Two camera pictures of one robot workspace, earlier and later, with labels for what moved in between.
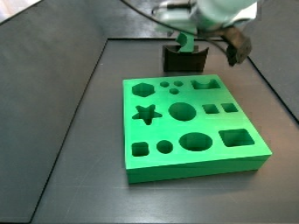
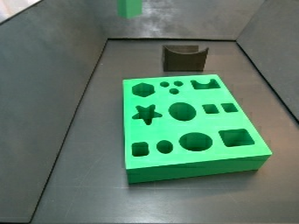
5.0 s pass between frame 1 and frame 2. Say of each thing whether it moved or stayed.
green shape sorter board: stayed
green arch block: moved
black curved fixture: stayed
